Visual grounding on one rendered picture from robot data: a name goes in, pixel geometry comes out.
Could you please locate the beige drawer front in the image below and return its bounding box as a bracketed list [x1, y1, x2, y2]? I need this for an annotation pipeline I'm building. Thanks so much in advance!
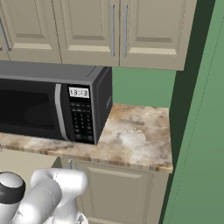
[0, 148, 59, 190]

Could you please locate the black microwave oven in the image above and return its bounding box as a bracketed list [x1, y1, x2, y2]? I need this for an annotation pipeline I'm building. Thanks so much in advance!
[0, 60, 114, 145]

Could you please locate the beige lower cupboard door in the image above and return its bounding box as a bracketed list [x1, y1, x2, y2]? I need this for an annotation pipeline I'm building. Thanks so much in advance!
[68, 158, 154, 224]

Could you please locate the beige cupboard door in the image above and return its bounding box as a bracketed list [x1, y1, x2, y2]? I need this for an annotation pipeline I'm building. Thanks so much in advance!
[119, 0, 198, 72]
[52, 0, 121, 67]
[0, 0, 62, 65]
[68, 158, 154, 224]

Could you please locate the beige upper cupboard door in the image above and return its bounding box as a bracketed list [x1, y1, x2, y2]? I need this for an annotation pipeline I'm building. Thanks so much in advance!
[0, 0, 62, 65]
[52, 0, 121, 67]
[119, 0, 198, 72]

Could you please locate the grey microwave door handle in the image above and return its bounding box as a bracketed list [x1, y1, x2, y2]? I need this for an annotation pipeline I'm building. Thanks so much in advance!
[54, 83, 72, 143]

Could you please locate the silver cupboard door handle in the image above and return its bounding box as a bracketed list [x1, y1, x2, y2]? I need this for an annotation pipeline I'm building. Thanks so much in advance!
[0, 17, 12, 53]
[122, 3, 130, 59]
[109, 3, 116, 58]

